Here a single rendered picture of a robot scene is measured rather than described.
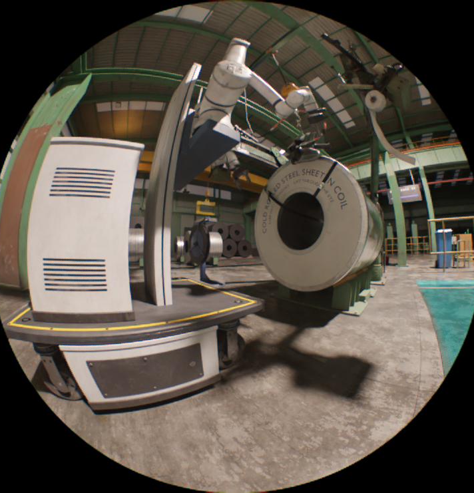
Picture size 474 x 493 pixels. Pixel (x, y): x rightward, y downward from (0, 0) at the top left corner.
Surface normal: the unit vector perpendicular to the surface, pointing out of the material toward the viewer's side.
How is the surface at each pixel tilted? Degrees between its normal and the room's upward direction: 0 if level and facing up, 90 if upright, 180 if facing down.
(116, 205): 90
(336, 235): 90
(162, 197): 90
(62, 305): 90
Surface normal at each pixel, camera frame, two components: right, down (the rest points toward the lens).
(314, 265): -0.84, -0.01
